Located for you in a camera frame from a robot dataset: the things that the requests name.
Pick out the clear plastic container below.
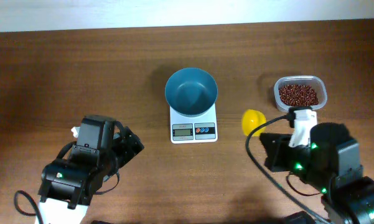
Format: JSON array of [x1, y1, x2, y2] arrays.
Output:
[[273, 75, 328, 112]]

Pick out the yellow plastic measuring scoop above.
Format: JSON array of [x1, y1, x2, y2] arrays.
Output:
[[241, 110, 267, 136]]

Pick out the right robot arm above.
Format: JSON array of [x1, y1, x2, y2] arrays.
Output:
[[259, 123, 374, 224]]

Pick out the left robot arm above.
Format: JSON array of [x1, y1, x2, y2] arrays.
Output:
[[35, 115, 144, 223]]

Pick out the blue-grey bowl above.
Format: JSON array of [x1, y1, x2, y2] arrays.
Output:
[[164, 67, 218, 116]]

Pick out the white digital kitchen scale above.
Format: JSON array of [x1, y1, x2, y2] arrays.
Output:
[[170, 104, 218, 144]]

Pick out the red adzuki beans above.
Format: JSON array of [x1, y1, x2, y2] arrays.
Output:
[[278, 85, 319, 106]]

